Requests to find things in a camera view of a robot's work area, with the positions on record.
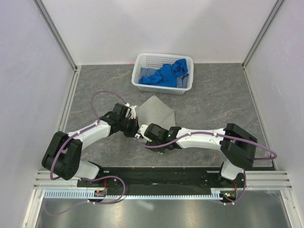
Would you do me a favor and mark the grey cloth napkin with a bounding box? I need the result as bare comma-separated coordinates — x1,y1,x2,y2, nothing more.
137,95,176,144

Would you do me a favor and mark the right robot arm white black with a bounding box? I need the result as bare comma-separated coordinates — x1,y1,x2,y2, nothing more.
139,123,257,187

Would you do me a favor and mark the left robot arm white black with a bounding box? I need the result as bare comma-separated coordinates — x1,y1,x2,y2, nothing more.
42,103,139,187

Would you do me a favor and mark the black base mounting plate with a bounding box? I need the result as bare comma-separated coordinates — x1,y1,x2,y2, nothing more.
77,166,247,190

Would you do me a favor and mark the blue checkered cloth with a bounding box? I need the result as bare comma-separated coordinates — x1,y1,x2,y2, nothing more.
138,66,189,88

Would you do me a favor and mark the blue towel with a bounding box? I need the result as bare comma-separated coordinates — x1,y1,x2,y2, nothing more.
139,58,189,88

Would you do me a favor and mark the white perforated plastic basket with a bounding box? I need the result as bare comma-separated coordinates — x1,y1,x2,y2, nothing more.
131,53,194,95

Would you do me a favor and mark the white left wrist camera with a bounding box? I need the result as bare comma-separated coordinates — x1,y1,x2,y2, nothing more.
125,103,139,120

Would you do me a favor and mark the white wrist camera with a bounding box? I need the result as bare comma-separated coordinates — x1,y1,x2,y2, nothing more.
125,103,139,120
135,124,150,141

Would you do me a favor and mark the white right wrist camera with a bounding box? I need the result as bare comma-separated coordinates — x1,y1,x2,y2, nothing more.
135,124,150,141

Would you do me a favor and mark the slotted cable duct rail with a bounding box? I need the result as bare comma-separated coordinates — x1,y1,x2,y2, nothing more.
44,188,233,200

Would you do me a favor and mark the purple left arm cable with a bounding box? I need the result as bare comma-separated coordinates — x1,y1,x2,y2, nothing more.
44,91,126,216

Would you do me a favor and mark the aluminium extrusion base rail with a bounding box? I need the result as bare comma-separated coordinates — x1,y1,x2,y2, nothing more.
33,170,79,190

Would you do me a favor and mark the aluminium corner frame post left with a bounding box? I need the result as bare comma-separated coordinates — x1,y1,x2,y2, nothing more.
33,0,78,72

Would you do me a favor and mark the aluminium corner frame post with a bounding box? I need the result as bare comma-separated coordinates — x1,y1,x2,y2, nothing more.
241,0,285,70
33,0,78,72

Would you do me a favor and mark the aluminium corner frame post right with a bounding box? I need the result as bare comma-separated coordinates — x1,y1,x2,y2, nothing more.
241,0,285,70

